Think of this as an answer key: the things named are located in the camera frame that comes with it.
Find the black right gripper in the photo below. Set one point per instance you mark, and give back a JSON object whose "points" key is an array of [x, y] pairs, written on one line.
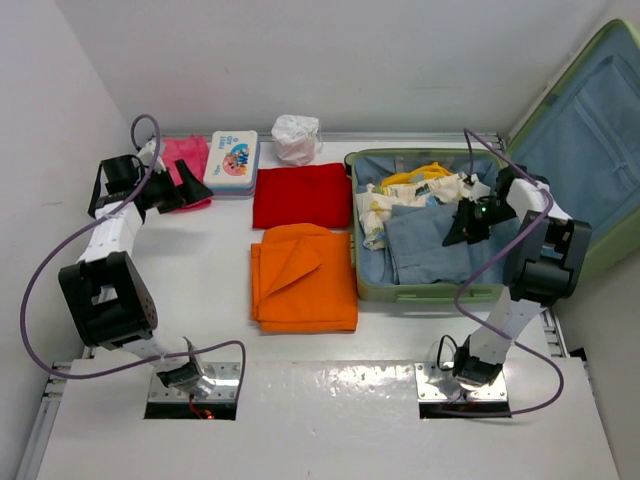
{"points": [[463, 228]]}

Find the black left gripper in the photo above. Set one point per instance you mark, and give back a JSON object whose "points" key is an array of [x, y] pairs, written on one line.
{"points": [[191, 190]]}

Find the pink towel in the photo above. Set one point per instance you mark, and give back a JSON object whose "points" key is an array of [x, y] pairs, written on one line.
{"points": [[194, 151]]}

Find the white first aid box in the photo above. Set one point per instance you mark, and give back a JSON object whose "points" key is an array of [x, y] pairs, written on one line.
{"points": [[232, 164]]}

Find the blue denim garment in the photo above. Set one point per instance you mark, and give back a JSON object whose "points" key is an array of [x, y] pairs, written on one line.
{"points": [[414, 237]]}

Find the cartoon print white garment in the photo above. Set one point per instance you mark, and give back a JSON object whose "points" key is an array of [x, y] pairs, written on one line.
{"points": [[375, 204]]}

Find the white plastic bag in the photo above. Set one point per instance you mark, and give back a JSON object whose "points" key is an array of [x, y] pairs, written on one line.
{"points": [[296, 139]]}

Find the red cloth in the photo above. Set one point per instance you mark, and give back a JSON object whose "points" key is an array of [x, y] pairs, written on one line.
{"points": [[315, 194]]}

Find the orange cloth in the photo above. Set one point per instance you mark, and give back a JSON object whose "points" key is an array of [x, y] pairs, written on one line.
{"points": [[303, 281]]}

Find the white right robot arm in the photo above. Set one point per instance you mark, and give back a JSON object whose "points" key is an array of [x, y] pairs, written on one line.
{"points": [[542, 264]]}

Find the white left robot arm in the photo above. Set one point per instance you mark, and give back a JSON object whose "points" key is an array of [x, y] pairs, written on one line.
{"points": [[108, 300]]}

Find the green suitcase blue lining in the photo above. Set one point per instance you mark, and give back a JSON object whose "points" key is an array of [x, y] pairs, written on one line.
{"points": [[561, 205]]}

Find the yellow garment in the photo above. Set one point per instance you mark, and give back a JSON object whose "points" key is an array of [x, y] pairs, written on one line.
{"points": [[426, 172]]}

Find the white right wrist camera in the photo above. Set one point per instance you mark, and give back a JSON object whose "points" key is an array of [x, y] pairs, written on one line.
{"points": [[473, 189]]}

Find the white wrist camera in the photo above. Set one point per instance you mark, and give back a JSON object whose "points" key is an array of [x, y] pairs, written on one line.
{"points": [[473, 189], [145, 155]]}

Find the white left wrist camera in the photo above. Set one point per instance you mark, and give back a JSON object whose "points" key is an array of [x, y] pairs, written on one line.
{"points": [[145, 155]]}

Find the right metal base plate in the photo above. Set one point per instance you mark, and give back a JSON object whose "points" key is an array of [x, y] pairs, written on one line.
{"points": [[436, 385]]}

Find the metal base plate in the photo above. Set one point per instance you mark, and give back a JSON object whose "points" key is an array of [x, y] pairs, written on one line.
{"points": [[436, 385], [218, 384]]}

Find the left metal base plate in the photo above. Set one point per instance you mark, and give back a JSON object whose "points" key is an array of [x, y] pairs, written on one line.
{"points": [[218, 384]]}

